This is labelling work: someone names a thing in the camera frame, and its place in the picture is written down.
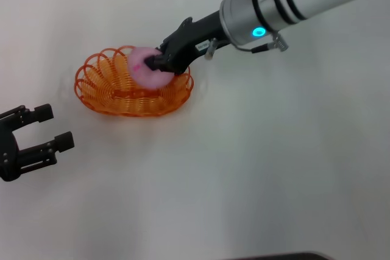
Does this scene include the orange plastic wire basket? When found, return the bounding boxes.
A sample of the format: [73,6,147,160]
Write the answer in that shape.
[74,45,194,118]

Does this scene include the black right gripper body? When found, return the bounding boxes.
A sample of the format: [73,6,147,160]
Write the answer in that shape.
[175,10,228,60]

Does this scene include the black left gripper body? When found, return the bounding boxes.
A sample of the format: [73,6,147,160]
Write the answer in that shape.
[0,118,21,182]

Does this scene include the thin black cable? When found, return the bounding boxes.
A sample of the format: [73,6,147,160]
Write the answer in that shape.
[234,43,275,54]

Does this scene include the clear plug connector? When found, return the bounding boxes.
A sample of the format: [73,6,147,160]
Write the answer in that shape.
[204,38,218,60]

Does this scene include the black robot chest cover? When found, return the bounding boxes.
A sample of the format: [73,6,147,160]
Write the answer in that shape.
[228,251,339,260]

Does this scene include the grey cable connector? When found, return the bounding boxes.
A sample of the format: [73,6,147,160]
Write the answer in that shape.
[272,32,289,52]

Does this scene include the pink soft toy peach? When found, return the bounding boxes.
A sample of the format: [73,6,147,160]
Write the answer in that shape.
[126,46,172,89]

